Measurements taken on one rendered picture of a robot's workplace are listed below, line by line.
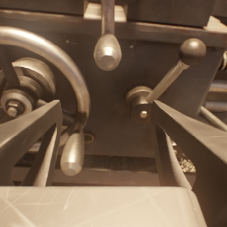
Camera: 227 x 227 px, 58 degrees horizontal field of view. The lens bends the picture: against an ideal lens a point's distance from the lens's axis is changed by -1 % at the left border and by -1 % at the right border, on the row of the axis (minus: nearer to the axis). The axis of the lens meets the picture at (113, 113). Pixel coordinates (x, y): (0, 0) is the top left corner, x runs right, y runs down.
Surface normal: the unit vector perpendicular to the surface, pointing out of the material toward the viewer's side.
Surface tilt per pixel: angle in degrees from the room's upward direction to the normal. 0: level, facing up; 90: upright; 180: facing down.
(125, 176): 90
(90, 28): 90
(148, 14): 90
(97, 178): 90
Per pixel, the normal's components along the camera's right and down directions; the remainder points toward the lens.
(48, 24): 0.01, 0.60
